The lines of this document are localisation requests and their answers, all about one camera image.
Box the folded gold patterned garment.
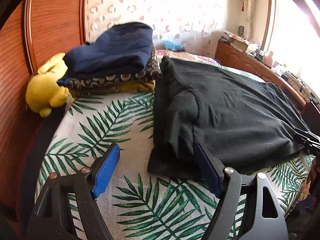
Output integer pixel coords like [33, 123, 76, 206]
[69, 80, 156, 98]

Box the dark circle patterned garment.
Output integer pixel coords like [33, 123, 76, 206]
[60, 47, 161, 89]

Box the black t-shirt white print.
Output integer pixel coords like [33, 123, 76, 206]
[148, 56, 308, 179]

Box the white electronics on sideboard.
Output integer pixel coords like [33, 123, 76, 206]
[281, 72, 311, 99]

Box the blue object at bedhead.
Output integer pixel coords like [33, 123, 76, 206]
[163, 41, 185, 52]

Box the palm leaf print sheet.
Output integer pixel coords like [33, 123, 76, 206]
[35, 90, 316, 240]

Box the yellow plush toy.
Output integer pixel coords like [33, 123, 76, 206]
[25, 53, 73, 118]

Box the floral blanket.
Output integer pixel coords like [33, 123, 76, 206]
[156, 50, 264, 82]

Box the cardboard box on sideboard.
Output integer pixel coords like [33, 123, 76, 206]
[221, 30, 259, 53]

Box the folded navy garment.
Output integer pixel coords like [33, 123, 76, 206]
[57, 22, 153, 86]

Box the circle pattern sheer curtain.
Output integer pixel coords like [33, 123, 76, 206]
[85, 0, 242, 57]

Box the long wooden sideboard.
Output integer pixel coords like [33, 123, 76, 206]
[215, 41, 306, 113]

